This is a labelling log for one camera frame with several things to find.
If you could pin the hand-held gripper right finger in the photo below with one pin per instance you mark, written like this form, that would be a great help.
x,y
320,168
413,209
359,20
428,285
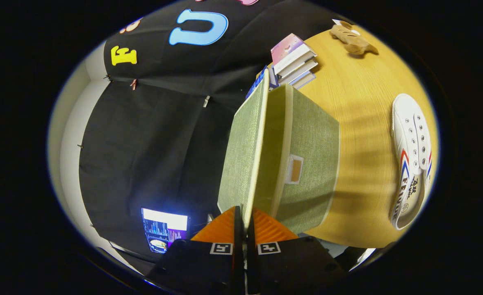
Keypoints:
x,y
251,266

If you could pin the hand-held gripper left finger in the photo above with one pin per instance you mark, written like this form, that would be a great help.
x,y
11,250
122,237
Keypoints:
x,y
238,262

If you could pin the green fabric storage box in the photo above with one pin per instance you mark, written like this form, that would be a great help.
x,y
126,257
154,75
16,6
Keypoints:
x,y
311,164

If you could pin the white canvas shoe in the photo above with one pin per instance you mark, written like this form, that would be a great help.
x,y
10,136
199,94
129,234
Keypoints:
x,y
409,135

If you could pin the lit computer monitor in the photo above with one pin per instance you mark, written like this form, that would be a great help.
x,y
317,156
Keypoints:
x,y
163,229

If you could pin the black backdrop cloth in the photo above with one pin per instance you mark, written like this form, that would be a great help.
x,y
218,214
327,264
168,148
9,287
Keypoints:
x,y
143,143

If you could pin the silver clip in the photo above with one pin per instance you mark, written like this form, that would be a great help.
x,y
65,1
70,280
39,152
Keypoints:
x,y
206,101

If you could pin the dark blue book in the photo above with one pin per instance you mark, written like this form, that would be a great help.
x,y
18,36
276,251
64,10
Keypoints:
x,y
272,81

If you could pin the light blue book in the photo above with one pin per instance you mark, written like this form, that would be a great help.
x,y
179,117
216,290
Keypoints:
x,y
305,80

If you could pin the red clip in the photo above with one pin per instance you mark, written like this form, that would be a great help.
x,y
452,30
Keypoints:
x,y
133,84

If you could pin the pink cover book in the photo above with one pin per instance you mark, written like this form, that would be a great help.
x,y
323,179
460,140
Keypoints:
x,y
288,47

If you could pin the brown plush toy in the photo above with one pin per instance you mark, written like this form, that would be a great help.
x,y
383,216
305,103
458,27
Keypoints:
x,y
352,39

